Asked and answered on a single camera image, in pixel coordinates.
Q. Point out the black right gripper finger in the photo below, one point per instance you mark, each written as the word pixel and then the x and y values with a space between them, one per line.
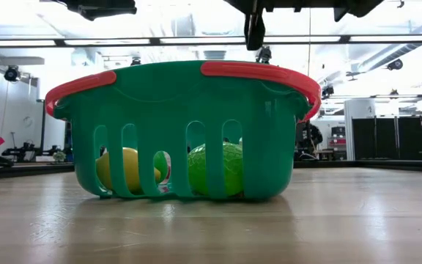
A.
pixel 255 33

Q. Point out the light green toy avocado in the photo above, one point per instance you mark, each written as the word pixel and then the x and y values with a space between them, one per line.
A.
pixel 231 168

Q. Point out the bright green round toy fruit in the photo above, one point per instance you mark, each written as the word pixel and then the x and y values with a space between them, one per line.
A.
pixel 160 164

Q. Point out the yellow toy lemon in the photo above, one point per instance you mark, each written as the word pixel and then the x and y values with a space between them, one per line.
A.
pixel 130 168

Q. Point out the black background robot arm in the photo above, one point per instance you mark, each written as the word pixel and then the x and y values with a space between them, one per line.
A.
pixel 31 151

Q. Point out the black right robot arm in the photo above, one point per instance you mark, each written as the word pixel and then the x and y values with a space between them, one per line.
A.
pixel 361 5

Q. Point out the black ceiling spotlight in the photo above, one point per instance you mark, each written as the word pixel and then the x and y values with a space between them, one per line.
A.
pixel 395 65
pixel 12 74

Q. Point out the person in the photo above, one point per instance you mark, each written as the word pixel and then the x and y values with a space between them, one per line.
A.
pixel 308 141

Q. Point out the white column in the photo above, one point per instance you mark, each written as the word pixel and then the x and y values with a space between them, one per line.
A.
pixel 359 110

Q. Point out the black cabinet row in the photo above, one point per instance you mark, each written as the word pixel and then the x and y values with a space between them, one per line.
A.
pixel 387 139

